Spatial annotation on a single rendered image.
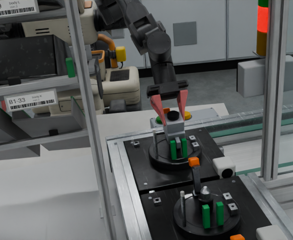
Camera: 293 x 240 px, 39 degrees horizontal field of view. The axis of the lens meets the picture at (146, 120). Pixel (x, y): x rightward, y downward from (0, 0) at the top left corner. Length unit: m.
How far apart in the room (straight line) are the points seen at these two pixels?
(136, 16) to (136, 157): 0.37
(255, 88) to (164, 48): 0.23
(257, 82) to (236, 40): 3.24
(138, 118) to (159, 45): 0.59
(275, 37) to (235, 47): 3.31
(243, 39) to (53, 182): 3.16
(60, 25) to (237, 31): 2.71
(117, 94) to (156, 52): 1.04
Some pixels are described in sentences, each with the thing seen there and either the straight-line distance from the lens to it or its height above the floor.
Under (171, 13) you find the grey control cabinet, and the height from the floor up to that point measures 0.63.
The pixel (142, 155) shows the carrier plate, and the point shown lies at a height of 0.97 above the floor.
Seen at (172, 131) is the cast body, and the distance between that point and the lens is 1.02.
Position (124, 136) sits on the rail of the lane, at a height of 0.96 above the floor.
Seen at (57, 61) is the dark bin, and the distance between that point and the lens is 0.78.
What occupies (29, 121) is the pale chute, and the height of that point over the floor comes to 1.18.
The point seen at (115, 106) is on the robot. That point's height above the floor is 0.75.
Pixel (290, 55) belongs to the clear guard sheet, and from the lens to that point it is 0.91.
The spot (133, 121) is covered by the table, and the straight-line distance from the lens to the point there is 1.51.
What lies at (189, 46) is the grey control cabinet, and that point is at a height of 0.29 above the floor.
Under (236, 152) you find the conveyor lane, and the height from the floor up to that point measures 0.92.
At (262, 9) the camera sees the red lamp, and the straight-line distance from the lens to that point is 0.88.
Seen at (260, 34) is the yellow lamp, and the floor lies 1.31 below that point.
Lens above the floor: 1.57
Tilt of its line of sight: 28 degrees down
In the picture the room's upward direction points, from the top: 6 degrees counter-clockwise
